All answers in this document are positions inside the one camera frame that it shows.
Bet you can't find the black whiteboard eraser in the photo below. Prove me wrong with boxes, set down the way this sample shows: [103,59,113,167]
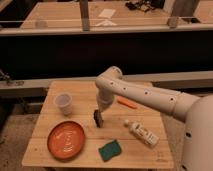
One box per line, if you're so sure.
[93,109,103,128]

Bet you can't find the white plastic bottle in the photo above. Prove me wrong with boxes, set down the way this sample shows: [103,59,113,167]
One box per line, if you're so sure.
[124,120,159,148]

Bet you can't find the grey metal post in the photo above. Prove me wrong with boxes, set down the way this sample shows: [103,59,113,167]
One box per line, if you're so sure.
[79,0,90,31]

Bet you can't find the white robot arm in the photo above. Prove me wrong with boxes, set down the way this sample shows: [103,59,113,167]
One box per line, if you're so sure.
[95,66,213,171]

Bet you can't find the white paper sheet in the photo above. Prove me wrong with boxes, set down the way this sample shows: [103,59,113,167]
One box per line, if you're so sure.
[99,9,115,18]

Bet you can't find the orange marker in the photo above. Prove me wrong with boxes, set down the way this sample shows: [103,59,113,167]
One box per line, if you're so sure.
[117,97,137,109]

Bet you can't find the green sponge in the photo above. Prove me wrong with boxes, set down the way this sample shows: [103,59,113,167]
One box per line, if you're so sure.
[98,140,122,162]

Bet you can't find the black cable bundle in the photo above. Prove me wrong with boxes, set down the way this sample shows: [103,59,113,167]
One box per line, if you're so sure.
[125,0,155,13]

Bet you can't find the orange plate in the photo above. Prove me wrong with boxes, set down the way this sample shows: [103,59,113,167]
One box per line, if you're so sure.
[47,121,85,160]

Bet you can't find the clear plastic cup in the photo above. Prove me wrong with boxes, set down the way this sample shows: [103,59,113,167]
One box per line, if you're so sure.
[54,93,72,116]

